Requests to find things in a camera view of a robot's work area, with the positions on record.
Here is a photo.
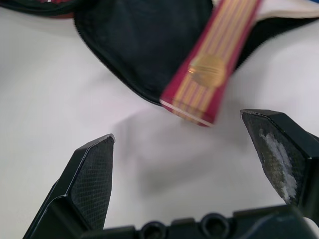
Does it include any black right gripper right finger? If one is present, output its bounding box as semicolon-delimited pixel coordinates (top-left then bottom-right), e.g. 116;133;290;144
239;109;319;207

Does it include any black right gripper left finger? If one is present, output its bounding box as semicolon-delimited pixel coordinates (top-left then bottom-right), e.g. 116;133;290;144
22;133;117;239

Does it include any black zippered paddle case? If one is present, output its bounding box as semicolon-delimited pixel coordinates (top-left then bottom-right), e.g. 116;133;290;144
0;0;319;107

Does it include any red gold striped box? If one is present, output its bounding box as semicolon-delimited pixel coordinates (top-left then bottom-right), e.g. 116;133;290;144
160;0;319;128

